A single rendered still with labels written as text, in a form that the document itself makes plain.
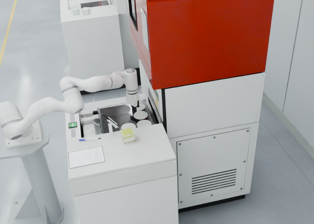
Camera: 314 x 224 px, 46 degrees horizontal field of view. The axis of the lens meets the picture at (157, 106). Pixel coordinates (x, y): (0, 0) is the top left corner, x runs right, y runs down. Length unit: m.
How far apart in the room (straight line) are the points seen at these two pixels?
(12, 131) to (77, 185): 0.49
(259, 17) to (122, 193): 1.32
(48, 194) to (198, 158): 1.18
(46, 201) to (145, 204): 0.96
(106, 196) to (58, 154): 1.65
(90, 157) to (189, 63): 0.81
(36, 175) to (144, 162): 1.00
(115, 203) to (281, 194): 1.58
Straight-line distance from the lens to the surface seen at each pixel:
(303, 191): 3.45
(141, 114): 2.64
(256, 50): 2.40
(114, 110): 2.71
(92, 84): 2.20
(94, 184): 2.20
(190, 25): 2.15
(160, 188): 2.32
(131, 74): 2.46
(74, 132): 2.48
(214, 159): 2.79
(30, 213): 3.31
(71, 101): 2.24
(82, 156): 2.26
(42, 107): 2.27
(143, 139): 2.32
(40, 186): 2.95
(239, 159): 2.89
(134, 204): 2.38
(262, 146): 3.80
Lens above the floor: 2.44
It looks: 35 degrees down
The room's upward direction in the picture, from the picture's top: 4 degrees counter-clockwise
